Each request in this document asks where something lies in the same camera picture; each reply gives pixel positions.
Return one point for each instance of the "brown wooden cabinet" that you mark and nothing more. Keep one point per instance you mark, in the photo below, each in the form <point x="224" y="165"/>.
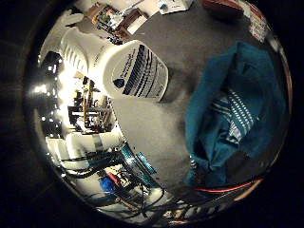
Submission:
<point x="134" y="22"/>

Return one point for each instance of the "blue round object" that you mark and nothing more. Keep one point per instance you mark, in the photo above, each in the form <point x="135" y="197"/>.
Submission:
<point x="107" y="183"/>

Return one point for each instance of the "white box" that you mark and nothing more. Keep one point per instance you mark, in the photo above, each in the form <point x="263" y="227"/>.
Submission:
<point x="174" y="4"/>

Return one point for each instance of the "white printed packet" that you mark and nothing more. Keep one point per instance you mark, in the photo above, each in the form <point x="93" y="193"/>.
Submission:
<point x="258" y="25"/>

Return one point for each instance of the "cluttered equipment bench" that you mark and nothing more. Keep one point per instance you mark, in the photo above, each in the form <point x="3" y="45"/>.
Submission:
<point x="88" y="107"/>

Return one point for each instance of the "teal cloth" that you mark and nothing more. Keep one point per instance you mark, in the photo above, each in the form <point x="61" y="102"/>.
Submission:
<point x="234" y="117"/>

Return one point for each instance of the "black rack with teal bins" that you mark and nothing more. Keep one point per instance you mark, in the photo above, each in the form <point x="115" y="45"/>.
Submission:
<point x="139" y="161"/>

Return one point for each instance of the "cluttered shelf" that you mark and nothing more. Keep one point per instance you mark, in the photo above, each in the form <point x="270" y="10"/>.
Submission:
<point x="106" y="17"/>

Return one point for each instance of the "red-brown object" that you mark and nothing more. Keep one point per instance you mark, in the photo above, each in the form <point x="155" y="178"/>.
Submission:
<point x="221" y="6"/>

